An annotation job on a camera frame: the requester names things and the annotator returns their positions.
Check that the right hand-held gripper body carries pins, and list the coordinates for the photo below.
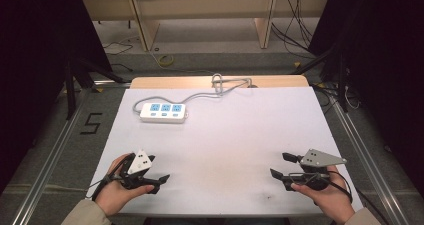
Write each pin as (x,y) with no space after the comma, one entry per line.
(315,171)

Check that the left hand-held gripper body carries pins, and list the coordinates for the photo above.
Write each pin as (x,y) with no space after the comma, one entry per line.
(140,163)

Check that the person's right hand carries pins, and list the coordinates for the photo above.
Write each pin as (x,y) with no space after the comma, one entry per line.
(328,200)

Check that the person's left hand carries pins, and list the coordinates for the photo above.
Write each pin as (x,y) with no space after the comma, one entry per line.
(113,193)

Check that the white blue power strip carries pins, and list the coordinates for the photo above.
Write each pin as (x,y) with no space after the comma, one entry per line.
(163,112)

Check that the black metal stand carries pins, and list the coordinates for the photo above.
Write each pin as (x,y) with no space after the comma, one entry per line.
(330,71)
(83,78)

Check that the light wooden desk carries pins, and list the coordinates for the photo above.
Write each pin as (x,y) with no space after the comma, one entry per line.
(203,8)

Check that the aluminium floor rail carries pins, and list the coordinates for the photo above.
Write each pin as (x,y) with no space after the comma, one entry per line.
(50,158)
(366,158)

